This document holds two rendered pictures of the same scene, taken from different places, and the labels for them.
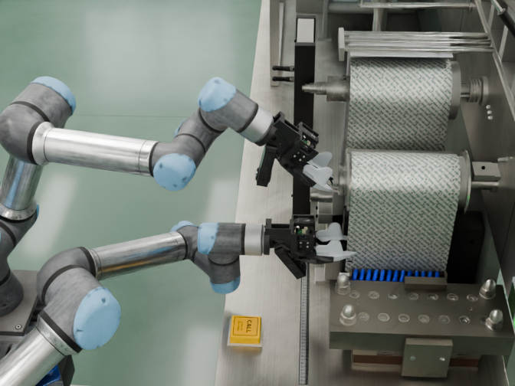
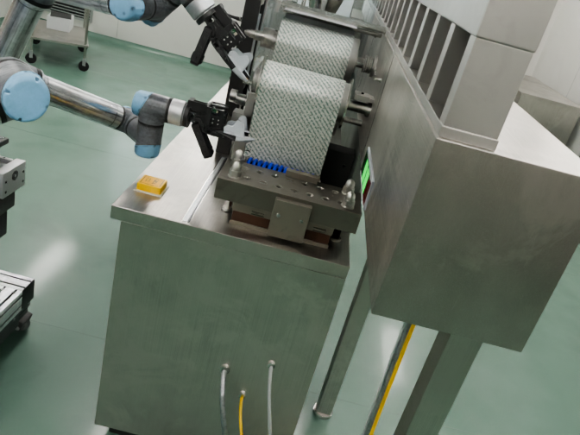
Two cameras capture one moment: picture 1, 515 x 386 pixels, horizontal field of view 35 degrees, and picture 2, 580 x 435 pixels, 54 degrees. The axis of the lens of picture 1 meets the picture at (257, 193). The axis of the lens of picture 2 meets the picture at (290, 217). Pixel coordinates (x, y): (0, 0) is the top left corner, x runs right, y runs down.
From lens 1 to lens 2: 0.83 m
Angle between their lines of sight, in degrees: 15
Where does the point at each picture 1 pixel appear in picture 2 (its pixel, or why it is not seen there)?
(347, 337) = (230, 186)
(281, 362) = (173, 207)
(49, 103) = not seen: outside the picture
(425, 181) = (318, 85)
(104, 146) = not seen: outside the picture
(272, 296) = (181, 178)
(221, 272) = (145, 133)
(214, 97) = not seen: outside the picture
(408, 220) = (299, 118)
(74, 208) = (58, 192)
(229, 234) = (159, 98)
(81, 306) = (15, 74)
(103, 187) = (85, 186)
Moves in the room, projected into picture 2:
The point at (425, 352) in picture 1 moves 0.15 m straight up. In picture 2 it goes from (289, 211) to (303, 160)
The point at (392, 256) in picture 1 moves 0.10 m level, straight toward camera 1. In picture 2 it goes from (281, 153) to (273, 163)
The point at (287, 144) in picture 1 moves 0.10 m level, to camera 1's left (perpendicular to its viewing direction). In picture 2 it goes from (221, 28) to (185, 20)
